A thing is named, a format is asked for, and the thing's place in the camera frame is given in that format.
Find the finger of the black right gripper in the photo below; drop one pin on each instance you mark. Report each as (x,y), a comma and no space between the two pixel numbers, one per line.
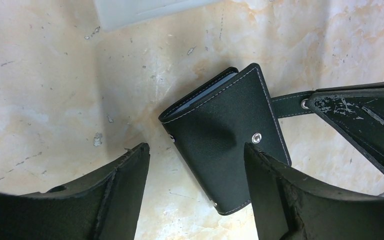
(358,115)

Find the black leather card holder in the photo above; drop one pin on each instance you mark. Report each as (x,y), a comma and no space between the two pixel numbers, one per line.
(210,126)

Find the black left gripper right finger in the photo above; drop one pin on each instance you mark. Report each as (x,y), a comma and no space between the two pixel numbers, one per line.
(291,205)

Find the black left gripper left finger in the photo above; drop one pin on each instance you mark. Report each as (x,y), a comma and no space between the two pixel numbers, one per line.
(104,204)

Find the white plastic card tray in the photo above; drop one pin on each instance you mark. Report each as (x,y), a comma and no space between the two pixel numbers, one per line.
(115,14)

